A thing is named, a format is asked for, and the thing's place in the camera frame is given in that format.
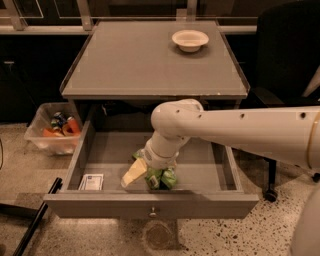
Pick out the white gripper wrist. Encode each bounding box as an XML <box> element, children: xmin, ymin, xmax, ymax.
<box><xmin>121</xmin><ymin>131</ymin><xmax>190</xmax><ymax>188</ymax></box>

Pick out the green rice chip bag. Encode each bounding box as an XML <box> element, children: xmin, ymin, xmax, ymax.
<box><xmin>133</xmin><ymin>150</ymin><xmax>177</xmax><ymax>190</ymax></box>

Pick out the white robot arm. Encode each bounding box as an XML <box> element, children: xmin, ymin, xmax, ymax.
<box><xmin>132</xmin><ymin>99</ymin><xmax>320</xmax><ymax>256</ymax></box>

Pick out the round metal drawer knob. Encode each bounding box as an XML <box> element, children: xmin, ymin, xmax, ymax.
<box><xmin>149</xmin><ymin>207</ymin><xmax>158</xmax><ymax>218</ymax></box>

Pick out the open grey top drawer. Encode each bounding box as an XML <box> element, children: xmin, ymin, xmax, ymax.
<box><xmin>44</xmin><ymin>121</ymin><xmax>259</xmax><ymax>219</ymax></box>

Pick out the orange snack bag in bin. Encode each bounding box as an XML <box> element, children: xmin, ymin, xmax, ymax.
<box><xmin>42</xmin><ymin>117</ymin><xmax>81</xmax><ymax>137</ymax></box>

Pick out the grey cabinet with counter top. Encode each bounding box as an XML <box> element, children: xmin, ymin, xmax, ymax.
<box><xmin>61</xmin><ymin>21</ymin><xmax>249</xmax><ymax>120</ymax></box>

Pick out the small white paper packet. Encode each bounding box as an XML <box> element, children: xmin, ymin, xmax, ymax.
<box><xmin>78</xmin><ymin>174</ymin><xmax>104</xmax><ymax>190</ymax></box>

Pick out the round metal floor plate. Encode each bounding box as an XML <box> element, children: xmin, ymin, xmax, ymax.
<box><xmin>142</xmin><ymin>221</ymin><xmax>174</xmax><ymax>250</ymax></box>

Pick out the soda can in bin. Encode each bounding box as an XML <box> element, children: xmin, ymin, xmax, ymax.
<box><xmin>51</xmin><ymin>111</ymin><xmax>67</xmax><ymax>128</ymax></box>

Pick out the clear plastic storage bin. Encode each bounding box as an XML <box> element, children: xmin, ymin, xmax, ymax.
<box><xmin>24</xmin><ymin>102</ymin><xmax>81</xmax><ymax>155</ymax></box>

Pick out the white paper bowl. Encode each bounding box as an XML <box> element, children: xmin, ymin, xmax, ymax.
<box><xmin>172</xmin><ymin>30</ymin><xmax>209</xmax><ymax>53</ymax></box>

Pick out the black metal stand leg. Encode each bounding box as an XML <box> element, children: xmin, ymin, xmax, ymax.
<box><xmin>0</xmin><ymin>177</ymin><xmax>64</xmax><ymax>256</ymax></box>

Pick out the black office chair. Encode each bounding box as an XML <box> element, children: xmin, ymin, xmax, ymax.
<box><xmin>227</xmin><ymin>0</ymin><xmax>320</xmax><ymax>108</ymax></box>

